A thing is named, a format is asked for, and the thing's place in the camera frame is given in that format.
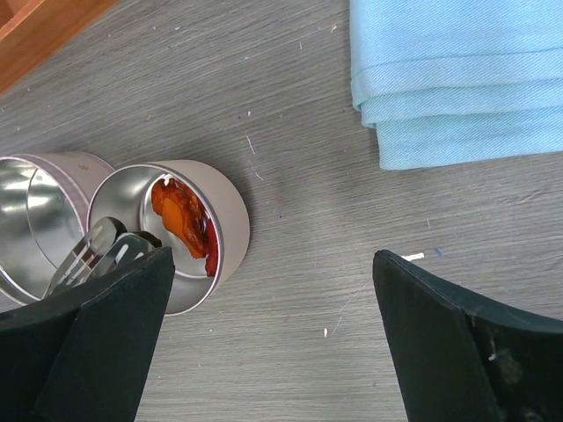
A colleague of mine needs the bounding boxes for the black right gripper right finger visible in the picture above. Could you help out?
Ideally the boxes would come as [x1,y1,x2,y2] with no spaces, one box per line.
[373,250,562,421]

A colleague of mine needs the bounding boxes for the wooden compartment tray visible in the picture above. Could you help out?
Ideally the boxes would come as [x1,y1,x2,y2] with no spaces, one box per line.
[1,0,116,93]

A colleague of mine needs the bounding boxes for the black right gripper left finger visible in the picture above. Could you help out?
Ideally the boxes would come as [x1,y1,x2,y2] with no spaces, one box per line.
[1,247,175,421]

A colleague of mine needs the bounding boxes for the orange carrot slice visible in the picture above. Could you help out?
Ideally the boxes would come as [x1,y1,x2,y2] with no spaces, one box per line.
[150,178,208,258]

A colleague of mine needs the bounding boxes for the short pink lunch tin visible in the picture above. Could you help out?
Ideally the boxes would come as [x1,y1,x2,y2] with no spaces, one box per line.
[86,160,251,316]

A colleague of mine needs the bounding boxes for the folded light blue cloth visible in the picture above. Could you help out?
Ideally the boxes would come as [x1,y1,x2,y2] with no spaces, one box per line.
[349,1,562,171]

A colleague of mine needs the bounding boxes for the red sausage piece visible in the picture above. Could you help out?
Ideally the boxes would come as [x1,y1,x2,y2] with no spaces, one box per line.
[196,207,219,277]

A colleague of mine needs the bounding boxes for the tall pink lunch tin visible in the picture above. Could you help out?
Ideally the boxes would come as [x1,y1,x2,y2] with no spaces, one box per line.
[1,151,113,305]

